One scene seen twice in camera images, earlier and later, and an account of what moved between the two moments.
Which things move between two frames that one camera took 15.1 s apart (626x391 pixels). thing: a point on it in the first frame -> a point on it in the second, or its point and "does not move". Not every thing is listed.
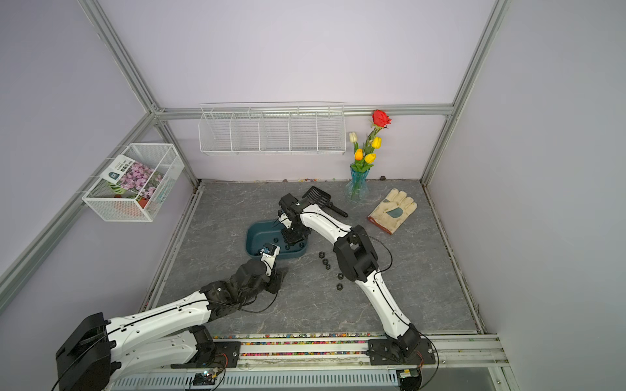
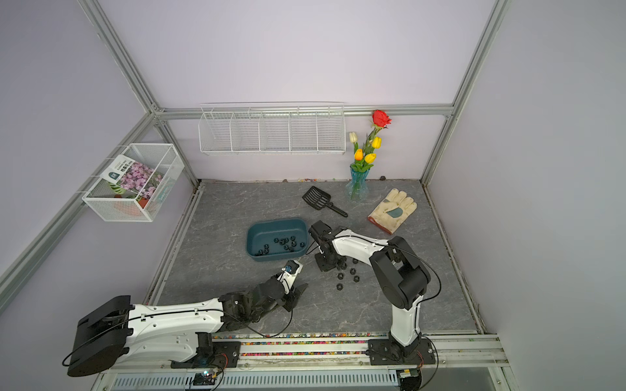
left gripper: x=276 y=279 -> x=293 y=297
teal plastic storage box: x=261 y=232 does not move
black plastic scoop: x=323 y=199 does not move
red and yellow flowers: x=363 y=159 does not move
